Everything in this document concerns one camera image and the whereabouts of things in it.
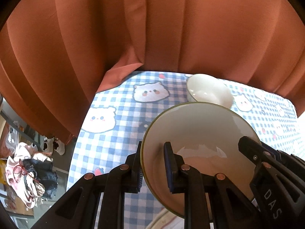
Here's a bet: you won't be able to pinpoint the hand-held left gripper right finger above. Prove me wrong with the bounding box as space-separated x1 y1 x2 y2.
163 141 261 229

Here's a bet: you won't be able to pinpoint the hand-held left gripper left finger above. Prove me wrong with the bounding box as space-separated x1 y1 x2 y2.
31 141 144 229

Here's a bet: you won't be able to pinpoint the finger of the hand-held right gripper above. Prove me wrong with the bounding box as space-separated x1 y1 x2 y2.
260 141 305 180
238 135 270 170

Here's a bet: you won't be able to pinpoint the white bowl green rim floral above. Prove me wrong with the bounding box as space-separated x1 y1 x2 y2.
140 102 262 219

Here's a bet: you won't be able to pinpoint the large yellow floral plate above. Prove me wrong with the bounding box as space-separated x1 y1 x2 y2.
154 209 186 229

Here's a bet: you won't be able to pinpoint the blue checked bear tablecloth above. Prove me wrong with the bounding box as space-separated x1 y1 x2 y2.
65 70 299 229

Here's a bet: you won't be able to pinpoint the white shoe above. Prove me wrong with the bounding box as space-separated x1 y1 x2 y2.
43 137 54 152
52 137 65 155

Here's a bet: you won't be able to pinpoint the plain white bowl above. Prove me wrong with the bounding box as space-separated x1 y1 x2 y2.
186 74 233 111

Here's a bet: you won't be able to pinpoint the dark blue jeans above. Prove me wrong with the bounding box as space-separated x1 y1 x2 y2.
24 159 59 199

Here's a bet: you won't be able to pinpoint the pink white clothes pile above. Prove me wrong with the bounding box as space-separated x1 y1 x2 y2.
6 142 54 208

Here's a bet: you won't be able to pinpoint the orange curtain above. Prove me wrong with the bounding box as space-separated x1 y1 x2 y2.
0 0 305 146

